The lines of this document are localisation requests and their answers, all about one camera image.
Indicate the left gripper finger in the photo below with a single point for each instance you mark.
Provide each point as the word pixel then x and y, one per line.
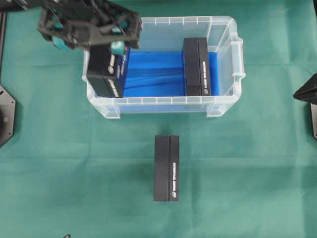
pixel 59 43
pixel 117 48

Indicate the blue foam liner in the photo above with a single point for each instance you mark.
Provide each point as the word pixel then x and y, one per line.
pixel 160 74

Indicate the green table cloth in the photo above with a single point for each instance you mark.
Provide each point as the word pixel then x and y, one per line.
pixel 250 173

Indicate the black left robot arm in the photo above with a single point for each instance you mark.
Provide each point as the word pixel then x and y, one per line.
pixel 22 3

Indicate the black box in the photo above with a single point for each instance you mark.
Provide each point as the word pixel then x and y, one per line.
pixel 166 168
pixel 107 72
pixel 196 67

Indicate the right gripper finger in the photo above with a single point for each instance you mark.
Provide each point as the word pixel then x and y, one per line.
pixel 308 92

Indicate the clear plastic storage case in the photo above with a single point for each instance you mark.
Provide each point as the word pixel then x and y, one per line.
pixel 166 34

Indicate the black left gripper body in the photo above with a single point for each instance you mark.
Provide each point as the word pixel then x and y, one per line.
pixel 86 23

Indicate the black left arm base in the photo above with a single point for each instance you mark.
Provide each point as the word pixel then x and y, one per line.
pixel 7 114

